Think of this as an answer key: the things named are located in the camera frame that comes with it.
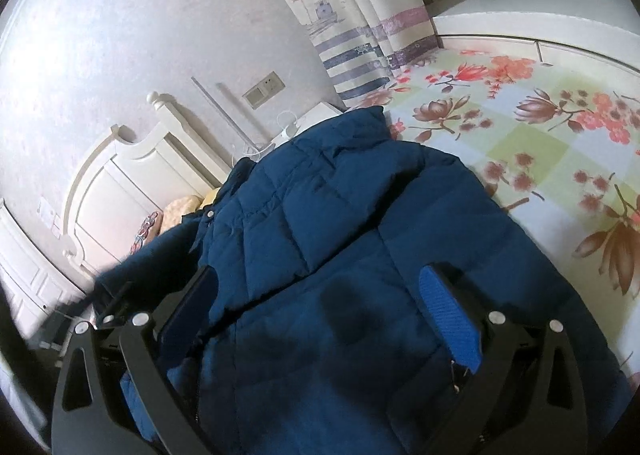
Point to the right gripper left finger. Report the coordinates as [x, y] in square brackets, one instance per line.
[113, 395]

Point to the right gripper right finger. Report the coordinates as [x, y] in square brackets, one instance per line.
[520, 393]

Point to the navy blue puffer jacket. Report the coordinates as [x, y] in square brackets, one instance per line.
[318, 340]

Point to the red blue patterned cushion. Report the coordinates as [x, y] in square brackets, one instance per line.
[148, 230]

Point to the peach patterned pillow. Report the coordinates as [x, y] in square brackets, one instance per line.
[176, 210]

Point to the white wooden headboard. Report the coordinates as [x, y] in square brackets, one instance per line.
[116, 187]

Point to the yellow pillow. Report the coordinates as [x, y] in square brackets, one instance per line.
[209, 198]

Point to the floral bed quilt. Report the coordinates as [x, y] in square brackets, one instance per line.
[558, 151]

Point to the silver desk lamp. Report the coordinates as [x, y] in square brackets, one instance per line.
[254, 149]

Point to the white bedside table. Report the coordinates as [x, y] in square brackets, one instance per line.
[319, 113]

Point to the white window sill bench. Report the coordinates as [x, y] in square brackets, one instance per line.
[596, 38]

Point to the striped nautical curtain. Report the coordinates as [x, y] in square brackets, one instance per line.
[365, 44]

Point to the white charger with cable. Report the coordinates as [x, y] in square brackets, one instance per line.
[290, 127]

